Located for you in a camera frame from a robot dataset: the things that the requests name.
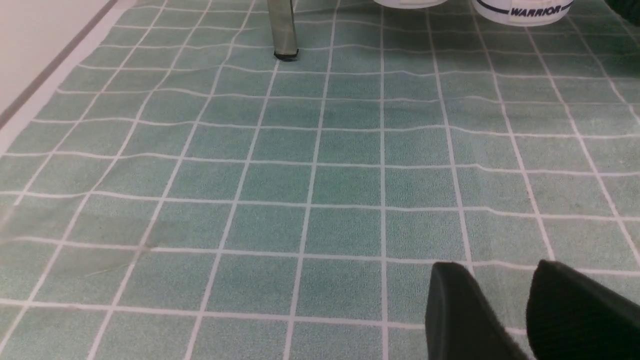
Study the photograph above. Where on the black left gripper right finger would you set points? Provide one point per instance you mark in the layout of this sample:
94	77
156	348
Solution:
569	316

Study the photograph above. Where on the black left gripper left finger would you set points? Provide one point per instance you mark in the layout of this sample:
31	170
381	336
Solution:
460	324

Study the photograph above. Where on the silver metal shoe rack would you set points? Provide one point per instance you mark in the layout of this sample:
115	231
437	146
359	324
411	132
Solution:
282	25

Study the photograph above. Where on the green checkered floor cloth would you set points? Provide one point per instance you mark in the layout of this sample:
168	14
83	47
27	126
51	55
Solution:
182	194

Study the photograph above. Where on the navy sneaker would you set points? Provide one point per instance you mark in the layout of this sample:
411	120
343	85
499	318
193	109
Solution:
522	13
409	4

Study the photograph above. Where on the navy sneaker far left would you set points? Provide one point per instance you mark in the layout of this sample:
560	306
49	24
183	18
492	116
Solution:
409	4

